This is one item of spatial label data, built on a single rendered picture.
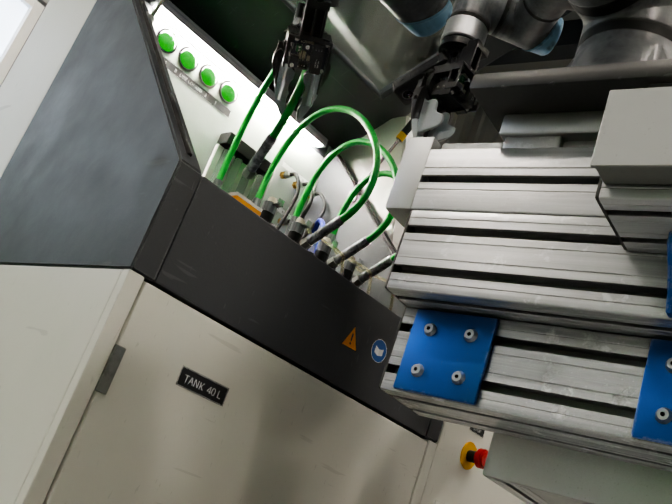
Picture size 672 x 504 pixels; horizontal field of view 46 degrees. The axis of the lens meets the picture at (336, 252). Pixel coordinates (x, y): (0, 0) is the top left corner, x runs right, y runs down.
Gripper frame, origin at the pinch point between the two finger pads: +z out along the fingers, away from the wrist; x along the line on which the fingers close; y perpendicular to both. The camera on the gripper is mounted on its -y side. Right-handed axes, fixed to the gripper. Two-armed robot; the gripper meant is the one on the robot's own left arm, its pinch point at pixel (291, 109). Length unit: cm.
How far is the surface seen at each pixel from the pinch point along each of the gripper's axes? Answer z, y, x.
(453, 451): 51, 21, 40
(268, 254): 12.7, 29.5, -1.5
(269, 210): 20.5, -3.1, 0.3
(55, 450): 27, 58, -23
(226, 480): 38, 48, -2
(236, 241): 10.2, 32.0, -6.5
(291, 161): 27, -47, 7
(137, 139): 2.9, 19.8, -22.5
